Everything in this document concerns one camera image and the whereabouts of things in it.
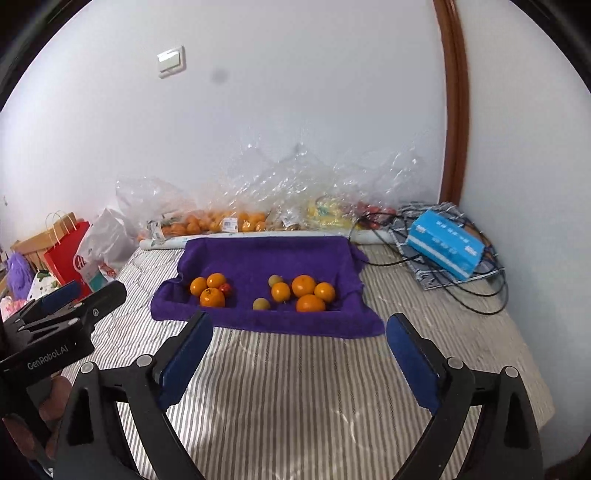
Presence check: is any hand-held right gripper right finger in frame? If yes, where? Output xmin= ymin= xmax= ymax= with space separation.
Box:
xmin=386 ymin=313 xmax=544 ymax=480

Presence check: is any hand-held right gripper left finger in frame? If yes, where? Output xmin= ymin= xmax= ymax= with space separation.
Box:
xmin=54 ymin=310 xmax=214 ymax=480

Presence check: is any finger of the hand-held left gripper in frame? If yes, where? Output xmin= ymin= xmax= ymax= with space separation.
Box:
xmin=18 ymin=280 xmax=127 ymax=344
xmin=4 ymin=281 xmax=81 ymax=326

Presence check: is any purple towel-lined tray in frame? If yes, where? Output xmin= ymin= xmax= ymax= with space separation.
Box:
xmin=150 ymin=235 xmax=386 ymax=340

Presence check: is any person's left hand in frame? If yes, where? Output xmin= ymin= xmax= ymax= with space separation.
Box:
xmin=39 ymin=377 xmax=72 ymax=446

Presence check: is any white spotted cloth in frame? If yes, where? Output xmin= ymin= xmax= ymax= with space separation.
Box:
xmin=28 ymin=270 xmax=63 ymax=298

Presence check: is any red paper shopping bag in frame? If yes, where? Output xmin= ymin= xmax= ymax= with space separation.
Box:
xmin=42 ymin=210 xmax=93 ymax=298

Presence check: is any purple plush toy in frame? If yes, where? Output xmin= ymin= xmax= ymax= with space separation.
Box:
xmin=4 ymin=253 xmax=35 ymax=301

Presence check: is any grey plastic bag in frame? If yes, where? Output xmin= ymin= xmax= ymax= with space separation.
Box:
xmin=76 ymin=208 xmax=139 ymax=294

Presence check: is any black-and-white patterned bag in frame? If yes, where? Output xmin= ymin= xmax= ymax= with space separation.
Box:
xmin=390 ymin=200 xmax=502 ymax=291

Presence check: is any clear bag of mandarins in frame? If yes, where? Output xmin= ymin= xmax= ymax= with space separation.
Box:
xmin=115 ymin=178 xmax=204 ymax=241
xmin=198 ymin=138 xmax=278 ymax=234

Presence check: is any striped quilted mattress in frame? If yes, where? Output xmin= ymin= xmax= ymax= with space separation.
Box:
xmin=69 ymin=242 xmax=555 ymax=480

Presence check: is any blue tissue box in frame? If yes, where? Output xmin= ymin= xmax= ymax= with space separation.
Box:
xmin=406 ymin=210 xmax=485 ymax=282

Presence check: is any clear bag of yellow fruit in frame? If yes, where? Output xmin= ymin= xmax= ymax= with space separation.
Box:
xmin=270 ymin=143 xmax=356 ymax=232

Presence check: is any clear bag of red fruit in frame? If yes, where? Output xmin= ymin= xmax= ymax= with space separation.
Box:
xmin=337 ymin=148 xmax=439 ymax=229

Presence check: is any wooden bed frame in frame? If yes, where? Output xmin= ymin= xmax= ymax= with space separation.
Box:
xmin=9 ymin=228 xmax=61 ymax=273

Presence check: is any black cable bundle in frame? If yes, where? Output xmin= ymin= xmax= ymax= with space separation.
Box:
xmin=347 ymin=203 xmax=509 ymax=317

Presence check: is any white light switch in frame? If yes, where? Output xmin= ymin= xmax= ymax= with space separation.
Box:
xmin=157 ymin=45 xmax=187 ymax=78

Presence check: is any brown wooden door frame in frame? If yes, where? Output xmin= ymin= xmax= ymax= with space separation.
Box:
xmin=433 ymin=0 xmax=471 ymax=206

